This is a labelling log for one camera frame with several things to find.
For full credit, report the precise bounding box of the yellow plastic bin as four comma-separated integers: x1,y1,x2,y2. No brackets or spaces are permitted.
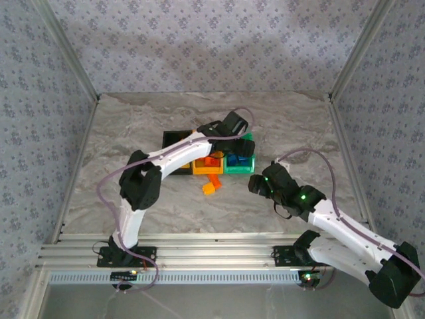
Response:
191,151,226,176

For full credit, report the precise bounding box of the green plastic bin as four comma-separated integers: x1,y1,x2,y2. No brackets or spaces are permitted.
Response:
224,132,257,175

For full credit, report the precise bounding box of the aluminium table side rail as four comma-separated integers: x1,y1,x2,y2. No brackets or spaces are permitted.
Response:
327,96,380,241
52,98,101,241

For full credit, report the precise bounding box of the small lit circuit board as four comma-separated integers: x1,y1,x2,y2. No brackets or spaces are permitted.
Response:
111,270,139,282
297,270,321,288

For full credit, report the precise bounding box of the aluminium frame post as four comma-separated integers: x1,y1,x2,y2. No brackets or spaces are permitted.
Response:
327,0,396,101
33,0,101,101

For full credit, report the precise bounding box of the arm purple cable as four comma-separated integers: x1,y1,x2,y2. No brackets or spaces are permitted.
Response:
274,148,425,297
96,106,255,295

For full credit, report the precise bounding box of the black plastic bin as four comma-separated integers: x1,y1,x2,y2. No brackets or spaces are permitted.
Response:
161,130,197,176

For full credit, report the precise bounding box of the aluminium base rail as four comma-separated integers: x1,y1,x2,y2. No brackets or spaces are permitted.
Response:
36,232,366,270

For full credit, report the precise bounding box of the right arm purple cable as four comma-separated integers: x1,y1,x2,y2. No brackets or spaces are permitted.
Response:
274,148,425,297

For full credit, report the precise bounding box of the grey slotted cable duct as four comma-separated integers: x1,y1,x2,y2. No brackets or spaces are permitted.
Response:
48,270,311,286

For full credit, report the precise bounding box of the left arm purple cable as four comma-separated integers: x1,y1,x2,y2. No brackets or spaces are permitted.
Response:
96,106,255,295

